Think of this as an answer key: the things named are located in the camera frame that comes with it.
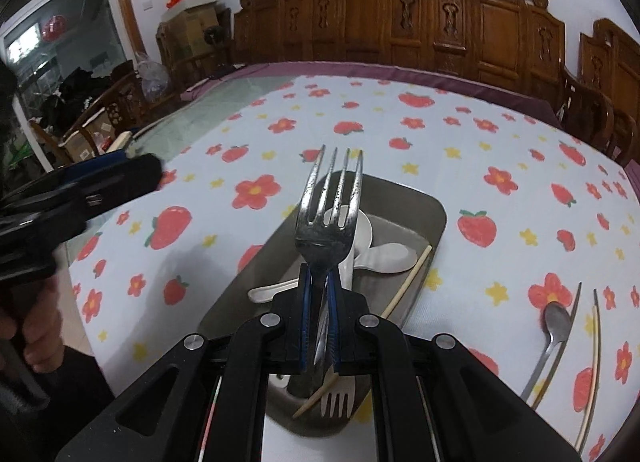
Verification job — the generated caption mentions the light bamboo chopstick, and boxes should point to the light bamboo chopstick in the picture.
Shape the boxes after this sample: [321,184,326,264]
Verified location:
[381,245,433,318]
[292,367,340,420]

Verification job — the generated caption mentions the large white ceramic spoon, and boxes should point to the large white ceramic spoon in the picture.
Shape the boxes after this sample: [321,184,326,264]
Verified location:
[338,210,373,290]

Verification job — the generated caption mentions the metal spoon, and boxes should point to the metal spoon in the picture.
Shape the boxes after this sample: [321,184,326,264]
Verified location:
[521,301,572,401]

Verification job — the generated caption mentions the dark brown chopstick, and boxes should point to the dark brown chopstick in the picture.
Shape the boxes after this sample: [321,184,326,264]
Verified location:
[574,289,602,456]
[521,282,582,410]

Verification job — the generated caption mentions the person's left hand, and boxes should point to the person's left hand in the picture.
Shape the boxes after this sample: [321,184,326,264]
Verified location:
[22,278,65,373]

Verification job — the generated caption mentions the small wooden block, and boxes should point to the small wooden block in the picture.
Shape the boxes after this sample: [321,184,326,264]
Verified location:
[108,131,132,152]

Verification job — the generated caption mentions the wooden side chair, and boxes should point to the wooden side chair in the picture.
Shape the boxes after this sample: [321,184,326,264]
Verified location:
[29,70,151,165]

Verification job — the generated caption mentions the clear plastic bag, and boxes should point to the clear plastic bag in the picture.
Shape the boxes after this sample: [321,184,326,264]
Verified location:
[136,52,171,103]

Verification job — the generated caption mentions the stacked cardboard boxes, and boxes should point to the stacked cardboard boxes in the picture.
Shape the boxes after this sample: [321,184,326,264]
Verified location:
[156,0,231,91]

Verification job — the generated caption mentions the strawberry flower tablecloth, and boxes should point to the strawberry flower tablecloth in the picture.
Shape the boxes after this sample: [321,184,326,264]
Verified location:
[70,76,639,461]

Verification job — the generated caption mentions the carved wooden bench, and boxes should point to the carved wooden bench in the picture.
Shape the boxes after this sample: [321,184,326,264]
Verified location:
[234,0,565,108]

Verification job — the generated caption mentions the carved wooden armchair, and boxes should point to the carved wooden armchair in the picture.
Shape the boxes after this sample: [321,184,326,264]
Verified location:
[562,18,640,167]

